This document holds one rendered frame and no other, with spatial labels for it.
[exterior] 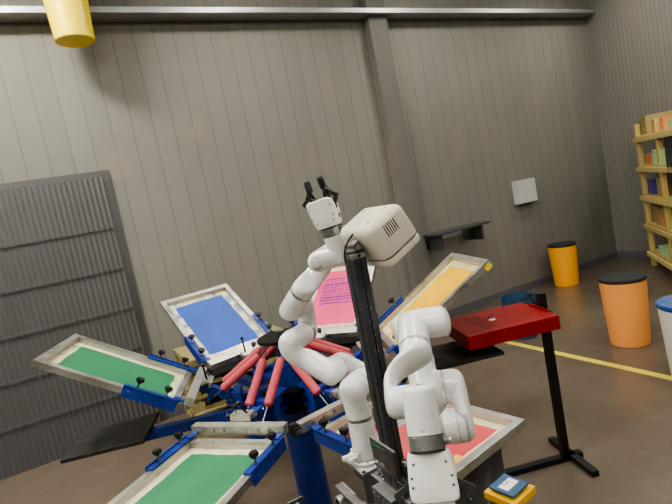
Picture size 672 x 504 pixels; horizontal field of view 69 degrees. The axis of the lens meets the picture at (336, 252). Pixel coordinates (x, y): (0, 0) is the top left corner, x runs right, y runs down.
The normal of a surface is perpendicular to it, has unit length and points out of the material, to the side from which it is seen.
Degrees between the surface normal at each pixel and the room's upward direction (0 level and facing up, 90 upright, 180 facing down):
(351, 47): 90
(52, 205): 90
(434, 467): 69
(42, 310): 90
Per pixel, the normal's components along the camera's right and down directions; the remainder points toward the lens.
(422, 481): -0.29, -0.20
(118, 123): 0.45, 0.00
